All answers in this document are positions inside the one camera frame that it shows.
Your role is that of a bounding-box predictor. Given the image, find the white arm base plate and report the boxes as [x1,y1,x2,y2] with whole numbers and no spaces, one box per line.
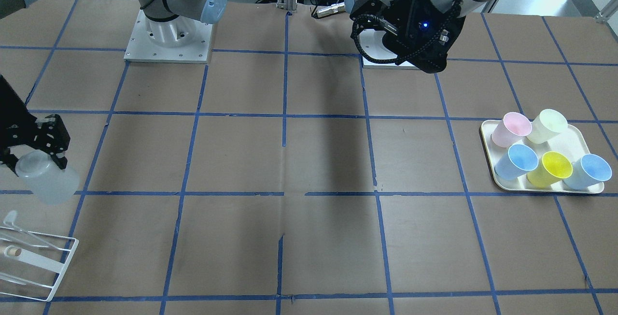
[359,29,420,71]

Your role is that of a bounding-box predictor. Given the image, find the yellow plastic cup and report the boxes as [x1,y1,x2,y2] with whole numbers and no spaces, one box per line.
[527,151,574,188]

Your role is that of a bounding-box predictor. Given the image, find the black braided cable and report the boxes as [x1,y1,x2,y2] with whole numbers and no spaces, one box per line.
[351,0,476,66]

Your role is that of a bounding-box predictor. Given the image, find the translucent white cup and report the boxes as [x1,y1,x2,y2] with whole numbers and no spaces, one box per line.
[15,150,80,205]

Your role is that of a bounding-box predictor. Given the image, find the pink plastic cup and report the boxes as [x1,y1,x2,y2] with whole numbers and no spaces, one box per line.
[491,112,533,148]

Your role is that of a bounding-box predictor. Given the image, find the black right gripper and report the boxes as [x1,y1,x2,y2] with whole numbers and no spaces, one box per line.
[0,76,70,171]

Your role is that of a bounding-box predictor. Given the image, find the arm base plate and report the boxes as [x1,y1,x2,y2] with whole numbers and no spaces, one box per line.
[124,11,213,64]

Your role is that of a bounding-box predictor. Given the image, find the light blue plastic cup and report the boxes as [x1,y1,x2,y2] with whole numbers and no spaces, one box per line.
[494,144,539,180]

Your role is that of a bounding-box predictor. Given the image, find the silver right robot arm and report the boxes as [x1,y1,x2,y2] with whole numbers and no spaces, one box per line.
[0,0,228,172]

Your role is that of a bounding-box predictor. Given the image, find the pale green plastic cup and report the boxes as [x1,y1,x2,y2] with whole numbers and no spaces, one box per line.
[526,109,569,144]

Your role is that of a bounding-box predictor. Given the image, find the cream plastic tray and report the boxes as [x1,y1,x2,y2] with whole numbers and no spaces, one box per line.
[479,119,605,194]

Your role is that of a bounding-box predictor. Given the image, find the light blue cup with handle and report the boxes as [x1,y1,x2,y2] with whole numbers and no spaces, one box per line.
[563,154,613,190]

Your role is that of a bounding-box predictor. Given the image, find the white wire dish rack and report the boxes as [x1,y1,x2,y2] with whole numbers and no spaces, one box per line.
[0,210,80,302]

